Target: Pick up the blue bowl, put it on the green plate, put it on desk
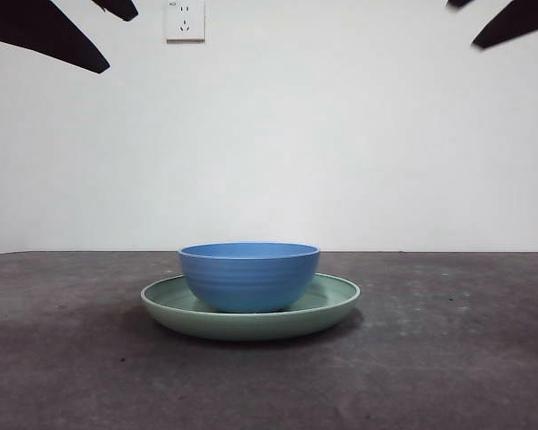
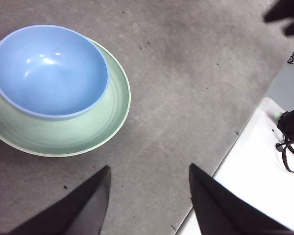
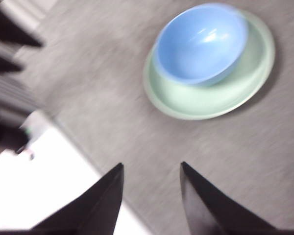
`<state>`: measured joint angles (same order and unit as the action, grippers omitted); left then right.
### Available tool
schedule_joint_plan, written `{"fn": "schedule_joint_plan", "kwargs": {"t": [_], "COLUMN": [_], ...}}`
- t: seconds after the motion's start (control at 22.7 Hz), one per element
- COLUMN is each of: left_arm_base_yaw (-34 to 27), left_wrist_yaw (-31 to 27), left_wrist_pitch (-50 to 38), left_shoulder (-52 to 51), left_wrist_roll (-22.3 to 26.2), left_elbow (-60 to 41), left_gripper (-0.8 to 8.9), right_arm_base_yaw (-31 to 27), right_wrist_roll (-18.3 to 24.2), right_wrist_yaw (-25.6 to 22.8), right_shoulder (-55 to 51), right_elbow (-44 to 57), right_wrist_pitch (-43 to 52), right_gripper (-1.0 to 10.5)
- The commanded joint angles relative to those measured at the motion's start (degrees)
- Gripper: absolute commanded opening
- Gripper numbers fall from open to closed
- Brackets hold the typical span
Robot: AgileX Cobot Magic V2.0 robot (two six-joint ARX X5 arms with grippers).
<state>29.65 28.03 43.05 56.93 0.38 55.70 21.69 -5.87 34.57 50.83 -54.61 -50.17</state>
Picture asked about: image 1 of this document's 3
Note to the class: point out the pale green plate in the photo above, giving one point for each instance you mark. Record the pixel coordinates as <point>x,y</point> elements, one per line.
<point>251,327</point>

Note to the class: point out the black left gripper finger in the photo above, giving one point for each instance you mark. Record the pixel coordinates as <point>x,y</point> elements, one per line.
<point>121,8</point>
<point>36,31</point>

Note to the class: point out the blue ribbed bowl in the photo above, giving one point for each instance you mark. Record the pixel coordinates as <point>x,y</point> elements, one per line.
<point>249,282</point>

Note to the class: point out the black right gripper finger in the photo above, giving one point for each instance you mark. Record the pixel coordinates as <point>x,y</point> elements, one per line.
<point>524,20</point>
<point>458,2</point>

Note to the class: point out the white wall socket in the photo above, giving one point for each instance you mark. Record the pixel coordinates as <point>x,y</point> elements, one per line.
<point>186,22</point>

